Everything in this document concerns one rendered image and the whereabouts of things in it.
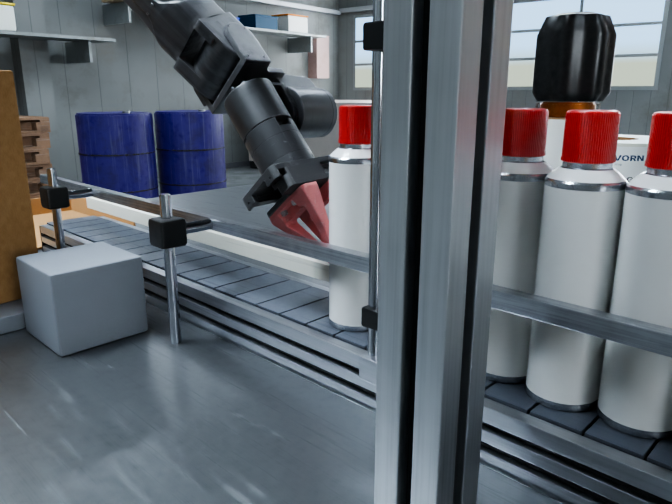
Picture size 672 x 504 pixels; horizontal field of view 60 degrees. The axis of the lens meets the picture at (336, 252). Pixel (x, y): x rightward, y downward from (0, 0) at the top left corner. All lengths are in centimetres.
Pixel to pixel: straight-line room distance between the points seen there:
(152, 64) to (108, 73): 63
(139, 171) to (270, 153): 443
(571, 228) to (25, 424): 45
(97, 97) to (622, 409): 742
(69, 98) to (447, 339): 727
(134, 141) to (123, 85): 292
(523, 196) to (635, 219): 8
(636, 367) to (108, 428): 40
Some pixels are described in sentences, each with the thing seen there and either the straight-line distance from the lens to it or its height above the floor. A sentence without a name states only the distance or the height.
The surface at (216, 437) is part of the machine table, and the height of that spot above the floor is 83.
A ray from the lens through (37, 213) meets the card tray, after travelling 146.
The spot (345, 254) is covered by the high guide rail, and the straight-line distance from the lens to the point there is 51.
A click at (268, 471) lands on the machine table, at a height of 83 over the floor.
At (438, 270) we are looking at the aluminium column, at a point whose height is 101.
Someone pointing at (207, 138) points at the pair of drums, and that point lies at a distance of 522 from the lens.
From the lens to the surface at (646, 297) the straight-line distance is 41.
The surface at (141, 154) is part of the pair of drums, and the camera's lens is 501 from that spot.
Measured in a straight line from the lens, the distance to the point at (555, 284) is 42.
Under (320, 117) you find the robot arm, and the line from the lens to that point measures 67.
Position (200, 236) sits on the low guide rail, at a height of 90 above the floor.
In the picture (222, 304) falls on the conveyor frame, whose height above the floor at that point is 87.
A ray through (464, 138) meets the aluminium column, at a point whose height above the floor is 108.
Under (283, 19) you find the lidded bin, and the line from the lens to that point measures 911.
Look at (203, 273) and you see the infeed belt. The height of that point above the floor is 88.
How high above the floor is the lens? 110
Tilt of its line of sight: 15 degrees down
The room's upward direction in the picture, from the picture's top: straight up
